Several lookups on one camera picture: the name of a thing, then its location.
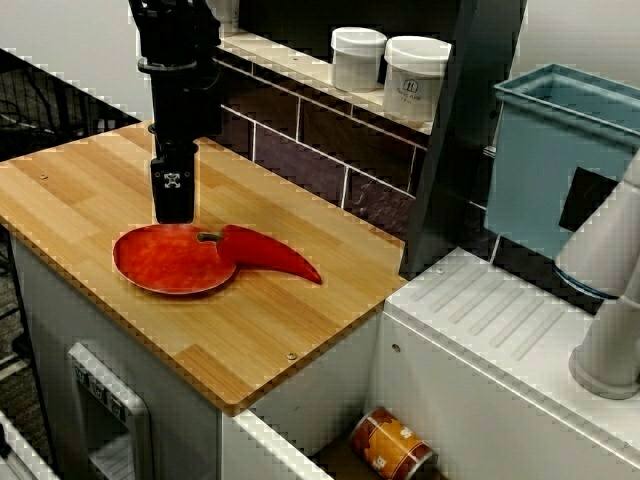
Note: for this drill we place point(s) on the red round plate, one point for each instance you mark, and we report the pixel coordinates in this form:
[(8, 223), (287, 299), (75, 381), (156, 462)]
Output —
[(160, 265)]

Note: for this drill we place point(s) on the white plastic jar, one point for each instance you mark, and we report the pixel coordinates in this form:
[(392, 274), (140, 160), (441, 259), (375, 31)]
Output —
[(357, 55)]

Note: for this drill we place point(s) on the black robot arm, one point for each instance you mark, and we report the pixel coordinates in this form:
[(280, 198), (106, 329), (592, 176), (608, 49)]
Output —
[(170, 30)]

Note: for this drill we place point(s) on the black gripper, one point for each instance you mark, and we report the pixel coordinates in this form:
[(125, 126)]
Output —
[(180, 110)]

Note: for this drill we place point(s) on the orange food can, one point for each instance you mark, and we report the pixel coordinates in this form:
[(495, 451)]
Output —
[(390, 445)]

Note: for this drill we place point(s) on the grey toy dishwasher panel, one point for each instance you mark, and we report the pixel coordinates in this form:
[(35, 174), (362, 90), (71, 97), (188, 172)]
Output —
[(130, 415)]

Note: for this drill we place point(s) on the aluminium frame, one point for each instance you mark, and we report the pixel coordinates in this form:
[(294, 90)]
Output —
[(15, 450)]

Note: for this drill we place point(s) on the white jar with label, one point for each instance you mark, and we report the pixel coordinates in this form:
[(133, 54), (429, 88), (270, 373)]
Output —
[(415, 65)]

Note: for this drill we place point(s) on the red toy pepper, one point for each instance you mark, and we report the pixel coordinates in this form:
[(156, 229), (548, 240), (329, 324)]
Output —
[(260, 250)]

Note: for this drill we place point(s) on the light grey toy faucet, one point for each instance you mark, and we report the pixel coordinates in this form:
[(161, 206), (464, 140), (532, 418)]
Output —
[(615, 325)]

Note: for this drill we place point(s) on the black upright pillar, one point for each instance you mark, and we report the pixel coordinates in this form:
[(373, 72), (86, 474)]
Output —
[(465, 150)]

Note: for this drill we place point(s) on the teal plastic bin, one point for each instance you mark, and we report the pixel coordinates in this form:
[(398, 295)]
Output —
[(525, 175)]

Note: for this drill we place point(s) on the white toy sink unit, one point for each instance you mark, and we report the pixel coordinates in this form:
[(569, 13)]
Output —
[(475, 375)]

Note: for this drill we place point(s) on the cream shelf ledge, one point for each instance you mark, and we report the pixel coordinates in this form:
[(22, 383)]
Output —
[(310, 75)]

